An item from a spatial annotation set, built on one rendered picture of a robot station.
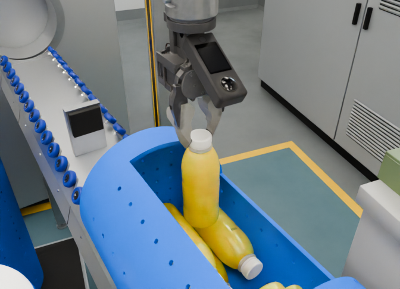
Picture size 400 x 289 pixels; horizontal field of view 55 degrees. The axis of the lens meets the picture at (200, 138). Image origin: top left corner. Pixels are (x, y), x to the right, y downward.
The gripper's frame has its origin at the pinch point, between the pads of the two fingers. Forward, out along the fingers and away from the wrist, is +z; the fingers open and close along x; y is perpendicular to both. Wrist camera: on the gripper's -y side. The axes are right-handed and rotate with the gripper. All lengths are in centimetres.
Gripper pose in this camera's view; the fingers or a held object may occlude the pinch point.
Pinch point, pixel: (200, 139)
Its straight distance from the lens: 64.9
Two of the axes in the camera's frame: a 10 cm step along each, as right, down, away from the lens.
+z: 0.0, 8.2, 5.7
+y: -5.4, -4.8, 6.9
